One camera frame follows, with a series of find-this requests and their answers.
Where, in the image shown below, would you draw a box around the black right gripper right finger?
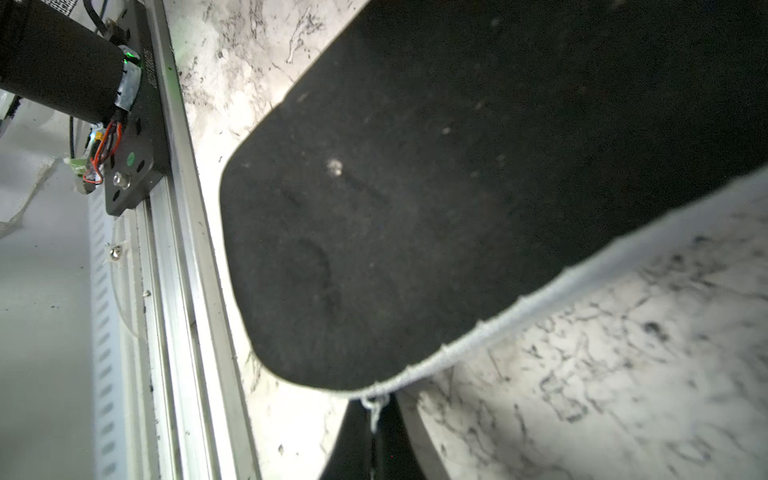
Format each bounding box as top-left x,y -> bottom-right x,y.
374,396 -> 426,480

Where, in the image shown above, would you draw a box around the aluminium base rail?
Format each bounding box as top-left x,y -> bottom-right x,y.
89,0 -> 262,480

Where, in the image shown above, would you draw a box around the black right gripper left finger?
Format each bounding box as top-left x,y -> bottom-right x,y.
319,400 -> 373,480

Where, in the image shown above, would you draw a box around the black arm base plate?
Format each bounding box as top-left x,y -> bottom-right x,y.
104,1 -> 170,217

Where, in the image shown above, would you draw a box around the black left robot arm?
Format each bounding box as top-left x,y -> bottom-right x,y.
1,1 -> 142,124

